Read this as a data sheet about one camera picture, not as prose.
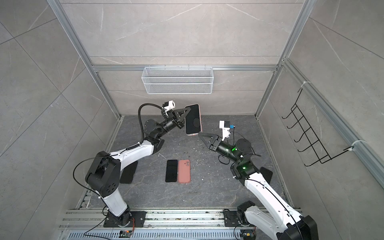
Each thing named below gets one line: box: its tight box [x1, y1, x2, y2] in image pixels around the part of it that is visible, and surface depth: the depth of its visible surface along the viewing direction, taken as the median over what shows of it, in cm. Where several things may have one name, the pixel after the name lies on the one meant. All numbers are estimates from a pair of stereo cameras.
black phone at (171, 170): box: [165, 159, 178, 182], surface depth 92 cm
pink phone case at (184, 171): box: [178, 159, 191, 184], surface depth 92 cm
